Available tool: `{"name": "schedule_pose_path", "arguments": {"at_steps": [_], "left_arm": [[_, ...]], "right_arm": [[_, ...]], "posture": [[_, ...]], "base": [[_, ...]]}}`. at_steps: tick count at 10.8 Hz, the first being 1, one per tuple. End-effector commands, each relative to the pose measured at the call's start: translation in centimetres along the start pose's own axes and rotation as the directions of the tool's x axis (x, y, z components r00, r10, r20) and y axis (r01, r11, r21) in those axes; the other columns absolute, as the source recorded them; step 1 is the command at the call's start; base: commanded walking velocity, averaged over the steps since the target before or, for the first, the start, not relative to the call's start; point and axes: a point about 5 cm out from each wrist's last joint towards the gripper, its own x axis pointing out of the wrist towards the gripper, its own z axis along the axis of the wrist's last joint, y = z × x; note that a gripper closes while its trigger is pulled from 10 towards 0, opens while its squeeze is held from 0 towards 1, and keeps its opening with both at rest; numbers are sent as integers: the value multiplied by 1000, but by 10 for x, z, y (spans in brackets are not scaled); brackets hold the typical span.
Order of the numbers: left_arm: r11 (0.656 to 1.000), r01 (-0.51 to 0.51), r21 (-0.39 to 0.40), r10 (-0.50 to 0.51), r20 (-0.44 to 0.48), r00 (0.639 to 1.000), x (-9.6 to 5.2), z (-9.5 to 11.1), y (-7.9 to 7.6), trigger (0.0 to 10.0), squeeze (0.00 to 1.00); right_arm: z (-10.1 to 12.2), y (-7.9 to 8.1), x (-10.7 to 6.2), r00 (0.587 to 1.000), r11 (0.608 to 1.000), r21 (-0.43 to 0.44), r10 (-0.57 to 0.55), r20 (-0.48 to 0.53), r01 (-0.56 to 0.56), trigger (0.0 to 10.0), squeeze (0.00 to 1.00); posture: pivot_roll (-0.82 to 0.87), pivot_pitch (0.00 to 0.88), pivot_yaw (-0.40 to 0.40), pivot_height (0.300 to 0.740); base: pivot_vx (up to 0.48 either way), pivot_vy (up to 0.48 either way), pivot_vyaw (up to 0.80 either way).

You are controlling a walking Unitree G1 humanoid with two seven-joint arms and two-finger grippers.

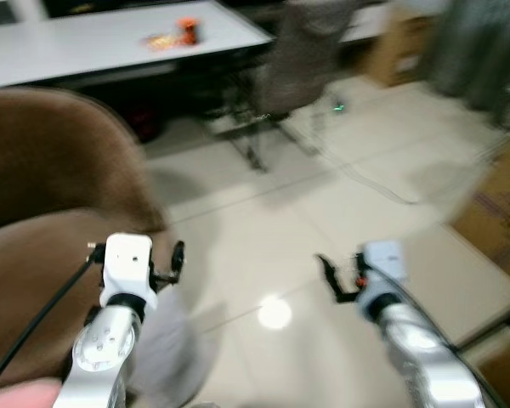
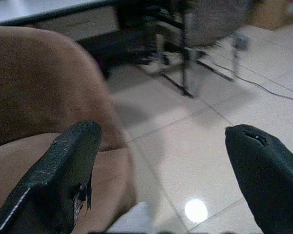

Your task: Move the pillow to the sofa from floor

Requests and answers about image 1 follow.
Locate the green curtain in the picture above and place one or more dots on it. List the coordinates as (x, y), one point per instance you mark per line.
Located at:
(480, 51)

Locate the red bag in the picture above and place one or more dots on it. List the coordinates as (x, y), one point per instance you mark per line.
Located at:
(144, 121)

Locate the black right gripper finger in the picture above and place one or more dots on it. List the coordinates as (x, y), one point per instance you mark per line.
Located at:
(330, 274)

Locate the clear plastic chair mat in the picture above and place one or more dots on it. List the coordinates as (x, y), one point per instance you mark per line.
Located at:
(408, 157)

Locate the round brown velvet sofa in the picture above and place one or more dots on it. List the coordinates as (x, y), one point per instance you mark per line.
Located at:
(42, 170)

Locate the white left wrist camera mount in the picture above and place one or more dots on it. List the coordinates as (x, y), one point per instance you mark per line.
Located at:
(126, 263)

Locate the orange bottle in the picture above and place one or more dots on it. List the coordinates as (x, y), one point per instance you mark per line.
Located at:
(188, 31)

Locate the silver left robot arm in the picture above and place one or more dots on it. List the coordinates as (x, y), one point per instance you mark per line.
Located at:
(106, 348)

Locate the plain brown cardboard box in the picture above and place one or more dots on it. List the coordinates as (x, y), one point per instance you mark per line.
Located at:
(399, 51)

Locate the grey mesh office chair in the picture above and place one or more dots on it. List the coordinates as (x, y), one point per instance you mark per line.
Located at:
(306, 59)

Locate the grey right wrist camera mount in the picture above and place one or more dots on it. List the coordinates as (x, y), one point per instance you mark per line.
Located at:
(381, 272)

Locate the pink pillow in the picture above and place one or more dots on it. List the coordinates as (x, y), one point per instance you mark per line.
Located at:
(21, 395)

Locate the printed brown cardboard box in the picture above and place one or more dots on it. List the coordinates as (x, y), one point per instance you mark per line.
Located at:
(497, 208)

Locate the orange snack packet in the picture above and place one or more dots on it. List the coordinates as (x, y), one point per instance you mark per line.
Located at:
(160, 41)

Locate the long white table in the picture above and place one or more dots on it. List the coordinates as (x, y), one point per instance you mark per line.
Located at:
(85, 42)

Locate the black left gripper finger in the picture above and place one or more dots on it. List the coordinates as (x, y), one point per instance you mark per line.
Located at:
(178, 255)

